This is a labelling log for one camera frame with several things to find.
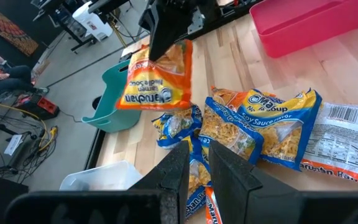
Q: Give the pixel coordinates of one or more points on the teal plastic bin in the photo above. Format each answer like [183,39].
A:
[110,102]

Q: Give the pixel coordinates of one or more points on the orange Maruchan ramen pack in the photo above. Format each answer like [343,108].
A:
[211,211]
[228,98]
[154,87]
[340,140]

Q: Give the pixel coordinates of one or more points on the orange patterned tapestry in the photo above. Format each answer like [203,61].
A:
[8,28]

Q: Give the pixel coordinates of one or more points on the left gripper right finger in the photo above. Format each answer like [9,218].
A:
[228,174]

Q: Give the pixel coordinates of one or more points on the blue Maruchan ramen pack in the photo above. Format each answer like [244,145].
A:
[199,174]
[284,137]
[172,127]
[225,127]

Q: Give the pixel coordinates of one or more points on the person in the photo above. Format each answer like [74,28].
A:
[14,79]

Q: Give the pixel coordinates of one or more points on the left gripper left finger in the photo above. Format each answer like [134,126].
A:
[172,168]

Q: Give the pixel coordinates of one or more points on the reddish pink plastic bin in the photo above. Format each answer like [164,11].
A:
[291,40]

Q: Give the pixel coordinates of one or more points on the black metal desk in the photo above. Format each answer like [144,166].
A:
[61,18]

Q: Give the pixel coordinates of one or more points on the orange snack bag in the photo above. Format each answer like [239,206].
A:
[104,179]

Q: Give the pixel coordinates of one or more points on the white lidded trash bin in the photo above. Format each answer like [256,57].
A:
[92,21]

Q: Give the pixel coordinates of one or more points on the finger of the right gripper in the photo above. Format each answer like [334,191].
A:
[166,34]
[147,19]

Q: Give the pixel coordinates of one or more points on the red and black toolbox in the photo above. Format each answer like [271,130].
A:
[45,105]

